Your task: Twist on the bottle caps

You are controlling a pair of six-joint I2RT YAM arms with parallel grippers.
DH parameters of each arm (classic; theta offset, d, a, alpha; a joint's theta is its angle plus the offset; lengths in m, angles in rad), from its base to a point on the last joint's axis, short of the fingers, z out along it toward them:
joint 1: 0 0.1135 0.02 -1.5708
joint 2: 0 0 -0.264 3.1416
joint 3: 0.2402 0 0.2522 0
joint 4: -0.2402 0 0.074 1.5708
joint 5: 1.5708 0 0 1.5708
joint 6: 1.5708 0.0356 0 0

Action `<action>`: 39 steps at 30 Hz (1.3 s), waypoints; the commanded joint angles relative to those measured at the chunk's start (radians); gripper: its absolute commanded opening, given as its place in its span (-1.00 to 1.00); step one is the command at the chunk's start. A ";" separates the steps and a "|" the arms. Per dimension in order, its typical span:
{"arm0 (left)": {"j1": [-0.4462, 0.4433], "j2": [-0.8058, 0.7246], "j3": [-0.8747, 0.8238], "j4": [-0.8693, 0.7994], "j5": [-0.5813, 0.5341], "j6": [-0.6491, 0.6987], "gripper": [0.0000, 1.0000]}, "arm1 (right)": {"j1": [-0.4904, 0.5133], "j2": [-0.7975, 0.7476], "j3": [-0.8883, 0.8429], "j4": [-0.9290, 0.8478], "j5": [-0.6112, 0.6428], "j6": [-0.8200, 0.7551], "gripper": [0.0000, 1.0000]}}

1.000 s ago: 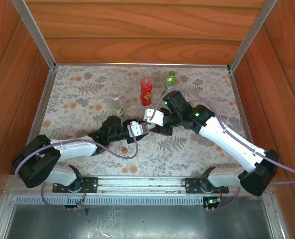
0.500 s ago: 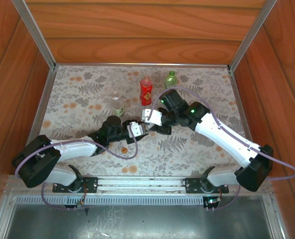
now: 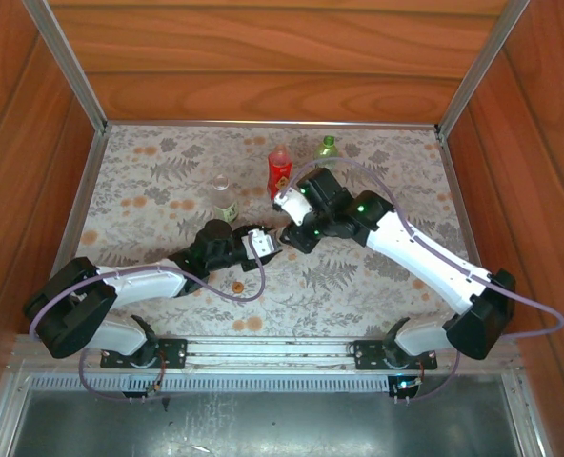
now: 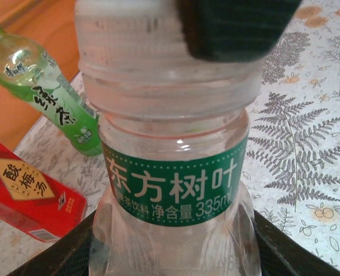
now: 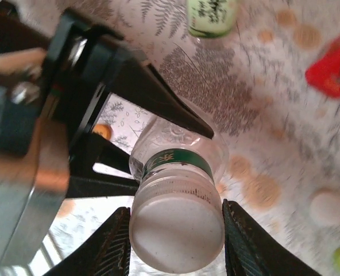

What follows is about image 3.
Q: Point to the aluminium frame rear bar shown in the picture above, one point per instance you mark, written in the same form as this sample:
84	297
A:
272	124

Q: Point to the golden orange bottle cap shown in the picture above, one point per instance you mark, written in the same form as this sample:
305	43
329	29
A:
237	287

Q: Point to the grey metal sheet panel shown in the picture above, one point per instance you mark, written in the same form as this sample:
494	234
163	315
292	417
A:
263	423

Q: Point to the clear bottle dark green label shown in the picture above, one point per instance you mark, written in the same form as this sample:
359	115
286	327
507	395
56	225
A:
225	204

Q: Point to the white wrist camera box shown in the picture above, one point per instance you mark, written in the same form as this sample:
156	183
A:
294	204
263	245

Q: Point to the aluminium frame post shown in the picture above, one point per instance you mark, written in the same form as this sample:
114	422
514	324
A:
69	66
480	66

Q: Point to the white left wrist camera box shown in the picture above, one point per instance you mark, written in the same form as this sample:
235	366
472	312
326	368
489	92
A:
263	245

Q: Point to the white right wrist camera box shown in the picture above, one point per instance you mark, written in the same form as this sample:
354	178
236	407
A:
294	204

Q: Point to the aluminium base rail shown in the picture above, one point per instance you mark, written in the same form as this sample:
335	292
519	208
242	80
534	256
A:
263	350

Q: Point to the aluminium frame side bar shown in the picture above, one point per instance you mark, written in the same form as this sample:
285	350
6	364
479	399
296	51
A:
76	214
456	190

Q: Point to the floral patterned tablecloth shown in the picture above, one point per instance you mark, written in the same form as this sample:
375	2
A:
310	309

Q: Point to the red label drink bottle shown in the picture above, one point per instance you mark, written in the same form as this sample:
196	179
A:
278	166

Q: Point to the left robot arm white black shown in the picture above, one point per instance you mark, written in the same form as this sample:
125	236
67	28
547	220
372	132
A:
144	283

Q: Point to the green tea bottle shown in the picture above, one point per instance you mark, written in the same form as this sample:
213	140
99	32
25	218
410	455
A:
327	148

